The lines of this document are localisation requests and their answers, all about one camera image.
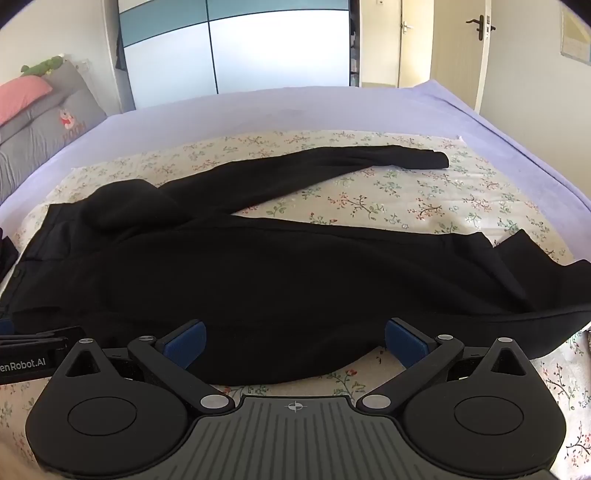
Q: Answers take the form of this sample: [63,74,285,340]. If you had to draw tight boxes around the black pants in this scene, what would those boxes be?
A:
[1,146,590,385]

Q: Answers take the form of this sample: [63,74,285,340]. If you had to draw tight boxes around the cream open bedroom door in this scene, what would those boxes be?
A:
[431,0,492,113]

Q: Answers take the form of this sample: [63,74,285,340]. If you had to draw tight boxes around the grey cushioned headboard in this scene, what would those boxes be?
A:
[1,61,107,200]

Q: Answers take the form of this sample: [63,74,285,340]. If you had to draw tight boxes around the lavender bed sheet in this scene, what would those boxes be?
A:
[1,81,590,266]

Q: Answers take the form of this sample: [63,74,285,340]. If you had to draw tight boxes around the pink pillow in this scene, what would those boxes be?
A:
[0,75,53,125]

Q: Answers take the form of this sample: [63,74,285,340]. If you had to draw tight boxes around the green plush toy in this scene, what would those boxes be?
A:
[21,56,64,77]

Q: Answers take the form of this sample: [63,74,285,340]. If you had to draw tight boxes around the far hallway door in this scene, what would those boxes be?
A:
[398,0,434,88]

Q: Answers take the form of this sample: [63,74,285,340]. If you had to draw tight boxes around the white and teal wardrobe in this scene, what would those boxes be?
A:
[118,0,353,109]

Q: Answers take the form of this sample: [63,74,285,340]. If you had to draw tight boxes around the dark shelf with items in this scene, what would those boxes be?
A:
[349,0,361,87]

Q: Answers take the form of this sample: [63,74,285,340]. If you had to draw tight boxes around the black door handle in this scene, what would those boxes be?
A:
[467,15,496,41]

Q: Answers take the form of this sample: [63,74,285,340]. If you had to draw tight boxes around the wall map poster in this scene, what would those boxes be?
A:
[561,5,591,64]

